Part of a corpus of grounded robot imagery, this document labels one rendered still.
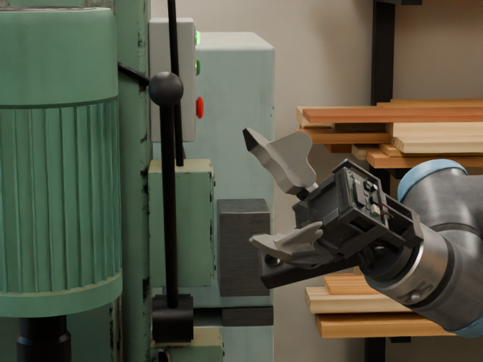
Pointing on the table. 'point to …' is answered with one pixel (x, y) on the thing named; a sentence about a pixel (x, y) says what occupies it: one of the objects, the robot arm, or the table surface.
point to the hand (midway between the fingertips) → (240, 183)
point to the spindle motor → (59, 161)
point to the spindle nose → (43, 340)
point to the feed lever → (159, 319)
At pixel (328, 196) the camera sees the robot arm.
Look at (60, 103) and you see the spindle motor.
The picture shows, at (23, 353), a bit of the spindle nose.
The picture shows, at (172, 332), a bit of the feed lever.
